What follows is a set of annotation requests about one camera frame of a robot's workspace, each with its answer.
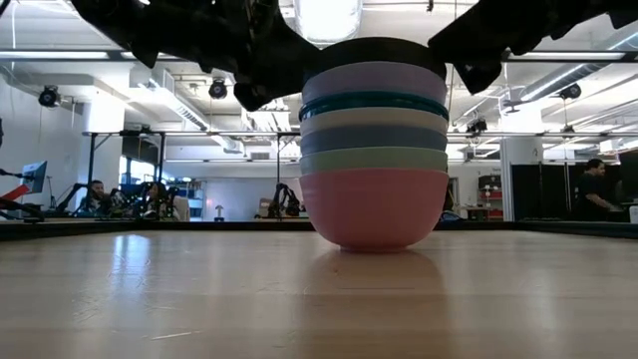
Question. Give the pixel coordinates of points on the lavender bowl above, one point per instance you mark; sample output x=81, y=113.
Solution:
x=374, y=80

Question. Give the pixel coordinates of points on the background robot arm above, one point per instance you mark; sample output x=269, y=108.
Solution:
x=284, y=200

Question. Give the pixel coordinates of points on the computer monitor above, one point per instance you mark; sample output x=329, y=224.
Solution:
x=35, y=177

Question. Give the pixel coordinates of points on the black room partition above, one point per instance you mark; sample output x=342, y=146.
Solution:
x=538, y=192

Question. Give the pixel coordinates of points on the black aluminium table frame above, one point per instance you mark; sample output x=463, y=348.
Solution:
x=149, y=228

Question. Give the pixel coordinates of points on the person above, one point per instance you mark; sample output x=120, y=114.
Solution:
x=593, y=192
x=157, y=199
x=97, y=197

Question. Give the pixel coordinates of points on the black background station frame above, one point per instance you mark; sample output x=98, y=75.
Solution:
x=159, y=133

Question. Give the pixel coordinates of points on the pink bowl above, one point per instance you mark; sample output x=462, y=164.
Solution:
x=374, y=209

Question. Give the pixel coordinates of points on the black ceiling camera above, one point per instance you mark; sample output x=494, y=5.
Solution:
x=570, y=91
x=218, y=89
x=48, y=96

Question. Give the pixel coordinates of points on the sage green bowl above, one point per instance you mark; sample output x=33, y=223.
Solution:
x=374, y=159

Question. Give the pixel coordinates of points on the teal bowl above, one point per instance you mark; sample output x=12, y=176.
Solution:
x=374, y=102

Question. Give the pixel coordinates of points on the white bowl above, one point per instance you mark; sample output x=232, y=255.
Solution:
x=374, y=119

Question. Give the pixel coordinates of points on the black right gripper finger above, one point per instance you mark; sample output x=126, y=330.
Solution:
x=481, y=72
x=441, y=45

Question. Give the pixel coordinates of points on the bright ceiling light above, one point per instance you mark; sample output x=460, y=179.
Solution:
x=327, y=20

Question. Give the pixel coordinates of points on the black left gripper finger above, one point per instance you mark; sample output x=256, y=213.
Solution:
x=254, y=92
x=294, y=55

